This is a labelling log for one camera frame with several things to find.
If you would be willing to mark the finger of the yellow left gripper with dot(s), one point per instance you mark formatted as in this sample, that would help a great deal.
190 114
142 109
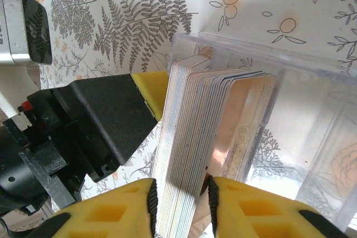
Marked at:
111 115

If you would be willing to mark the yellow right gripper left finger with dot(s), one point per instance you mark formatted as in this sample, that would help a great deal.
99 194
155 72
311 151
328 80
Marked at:
111 215

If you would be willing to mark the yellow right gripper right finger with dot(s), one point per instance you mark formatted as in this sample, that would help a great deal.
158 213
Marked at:
251 215

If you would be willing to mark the credit card stack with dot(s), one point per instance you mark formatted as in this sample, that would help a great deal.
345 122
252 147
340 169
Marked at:
178 137
217 104

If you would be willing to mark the clear acrylic card box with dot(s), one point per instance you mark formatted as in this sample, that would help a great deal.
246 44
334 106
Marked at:
320 109

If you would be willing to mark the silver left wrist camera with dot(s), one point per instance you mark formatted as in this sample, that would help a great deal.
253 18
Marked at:
16 26

